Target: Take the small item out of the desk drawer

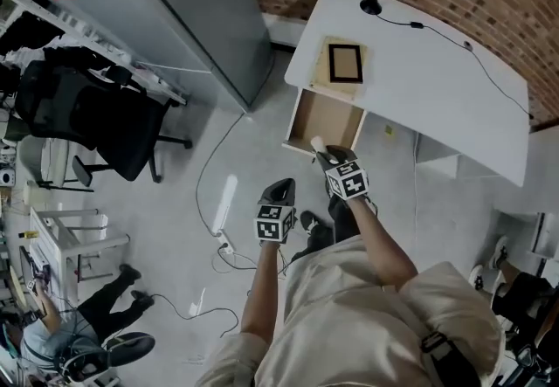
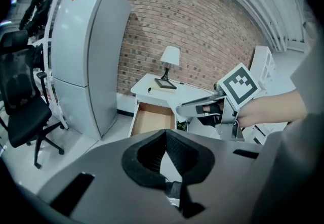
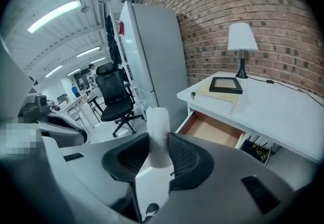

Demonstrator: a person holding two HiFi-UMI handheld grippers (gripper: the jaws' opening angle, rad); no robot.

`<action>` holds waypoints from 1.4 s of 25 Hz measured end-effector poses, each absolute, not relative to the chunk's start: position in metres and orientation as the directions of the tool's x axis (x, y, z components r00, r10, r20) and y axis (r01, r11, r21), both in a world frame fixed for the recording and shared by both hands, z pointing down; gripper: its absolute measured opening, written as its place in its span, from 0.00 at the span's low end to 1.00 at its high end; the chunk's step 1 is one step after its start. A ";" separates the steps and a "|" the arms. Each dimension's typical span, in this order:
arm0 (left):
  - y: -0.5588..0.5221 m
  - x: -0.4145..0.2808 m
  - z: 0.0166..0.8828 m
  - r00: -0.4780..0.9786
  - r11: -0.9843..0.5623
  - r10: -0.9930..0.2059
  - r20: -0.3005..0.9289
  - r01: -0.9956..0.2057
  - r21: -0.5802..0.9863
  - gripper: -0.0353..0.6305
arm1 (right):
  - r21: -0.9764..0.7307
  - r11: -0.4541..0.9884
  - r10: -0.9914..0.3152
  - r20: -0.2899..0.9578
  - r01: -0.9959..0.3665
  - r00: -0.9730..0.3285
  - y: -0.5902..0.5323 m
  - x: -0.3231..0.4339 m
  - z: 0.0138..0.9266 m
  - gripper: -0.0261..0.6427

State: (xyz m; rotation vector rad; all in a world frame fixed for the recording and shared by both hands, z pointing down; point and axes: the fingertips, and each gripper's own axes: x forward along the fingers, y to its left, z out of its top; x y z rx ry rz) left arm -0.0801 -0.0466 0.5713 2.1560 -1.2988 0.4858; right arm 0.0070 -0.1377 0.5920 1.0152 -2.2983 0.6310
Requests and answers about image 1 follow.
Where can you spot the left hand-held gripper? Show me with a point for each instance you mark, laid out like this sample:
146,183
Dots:
274,223

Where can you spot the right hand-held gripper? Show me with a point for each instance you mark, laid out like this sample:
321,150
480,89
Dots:
347,180

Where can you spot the small white item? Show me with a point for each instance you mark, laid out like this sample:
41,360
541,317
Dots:
317,143

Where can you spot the wooden desk drawer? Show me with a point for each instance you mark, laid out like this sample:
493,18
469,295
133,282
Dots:
325,119

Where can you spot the person's right forearm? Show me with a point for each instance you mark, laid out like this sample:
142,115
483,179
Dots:
380,245

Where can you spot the person's left forearm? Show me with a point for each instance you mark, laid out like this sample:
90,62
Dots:
257,289

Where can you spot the white desk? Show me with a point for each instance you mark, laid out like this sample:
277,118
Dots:
428,79

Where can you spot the person's black shoe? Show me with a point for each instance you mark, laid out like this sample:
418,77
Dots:
311,221

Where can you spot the white power strip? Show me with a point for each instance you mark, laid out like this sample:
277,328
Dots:
226,202

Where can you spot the person's black trousers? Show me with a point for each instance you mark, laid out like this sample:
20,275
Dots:
345,219

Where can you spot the yellow sticky note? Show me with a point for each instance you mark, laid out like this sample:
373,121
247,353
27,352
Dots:
388,130

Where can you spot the beige wooden board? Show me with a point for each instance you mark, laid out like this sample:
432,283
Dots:
321,71

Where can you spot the person's beige shirt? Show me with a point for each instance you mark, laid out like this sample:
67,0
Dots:
349,324

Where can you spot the black office chair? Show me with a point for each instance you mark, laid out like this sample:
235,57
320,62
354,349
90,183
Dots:
100,119

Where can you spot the grey metal cabinet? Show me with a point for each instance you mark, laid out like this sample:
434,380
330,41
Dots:
174,14

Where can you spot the white stool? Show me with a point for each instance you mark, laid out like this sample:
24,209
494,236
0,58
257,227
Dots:
65,241

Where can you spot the white side cabinet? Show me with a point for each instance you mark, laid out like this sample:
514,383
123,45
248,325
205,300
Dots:
537,184

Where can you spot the white workbench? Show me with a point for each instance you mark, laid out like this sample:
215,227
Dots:
87,33

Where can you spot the black picture frame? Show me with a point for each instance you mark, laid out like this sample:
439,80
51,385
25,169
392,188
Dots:
345,64

